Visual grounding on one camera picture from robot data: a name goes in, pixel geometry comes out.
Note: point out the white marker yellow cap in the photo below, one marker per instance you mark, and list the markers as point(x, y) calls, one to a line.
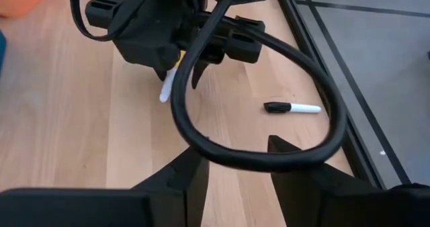
point(168, 86)

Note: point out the white marker black cap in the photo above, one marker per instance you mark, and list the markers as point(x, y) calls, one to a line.
point(302, 108)

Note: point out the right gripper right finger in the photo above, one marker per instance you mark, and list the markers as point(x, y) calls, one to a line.
point(319, 200)

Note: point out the blue plastic bin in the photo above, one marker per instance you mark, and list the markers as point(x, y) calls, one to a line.
point(2, 52)

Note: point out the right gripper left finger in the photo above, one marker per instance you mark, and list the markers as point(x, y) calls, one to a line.
point(181, 193)

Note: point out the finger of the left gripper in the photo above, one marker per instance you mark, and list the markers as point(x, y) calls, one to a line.
point(161, 74)
point(198, 70)

